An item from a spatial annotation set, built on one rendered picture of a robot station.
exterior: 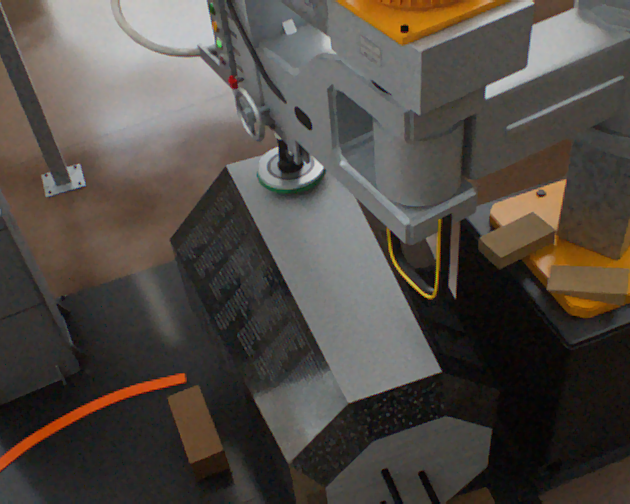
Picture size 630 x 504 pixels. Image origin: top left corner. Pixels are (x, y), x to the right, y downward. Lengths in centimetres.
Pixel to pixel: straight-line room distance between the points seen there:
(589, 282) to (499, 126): 69
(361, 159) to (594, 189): 70
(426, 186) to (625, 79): 54
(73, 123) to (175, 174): 84
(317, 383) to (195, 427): 90
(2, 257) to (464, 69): 182
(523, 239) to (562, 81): 66
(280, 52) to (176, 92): 270
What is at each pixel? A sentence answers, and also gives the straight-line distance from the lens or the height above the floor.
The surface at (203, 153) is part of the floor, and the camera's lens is 410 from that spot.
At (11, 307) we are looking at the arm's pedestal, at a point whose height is 46.
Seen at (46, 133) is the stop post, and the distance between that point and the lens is 397.
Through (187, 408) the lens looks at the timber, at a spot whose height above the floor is 13.
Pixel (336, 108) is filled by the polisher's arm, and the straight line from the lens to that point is 176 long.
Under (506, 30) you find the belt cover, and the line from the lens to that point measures 144.
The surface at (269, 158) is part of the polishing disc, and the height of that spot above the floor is 92.
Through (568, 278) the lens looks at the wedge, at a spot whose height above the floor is 80.
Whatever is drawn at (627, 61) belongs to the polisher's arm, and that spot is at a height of 145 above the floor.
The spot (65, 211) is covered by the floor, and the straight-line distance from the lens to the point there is 399.
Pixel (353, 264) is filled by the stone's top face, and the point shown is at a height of 86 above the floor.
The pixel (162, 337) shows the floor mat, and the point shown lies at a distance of 321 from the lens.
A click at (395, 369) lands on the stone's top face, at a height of 86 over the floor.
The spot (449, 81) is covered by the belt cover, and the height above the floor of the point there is 165.
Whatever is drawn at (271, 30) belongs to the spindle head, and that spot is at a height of 144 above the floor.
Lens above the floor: 240
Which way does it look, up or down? 44 degrees down
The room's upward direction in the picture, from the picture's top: 7 degrees counter-clockwise
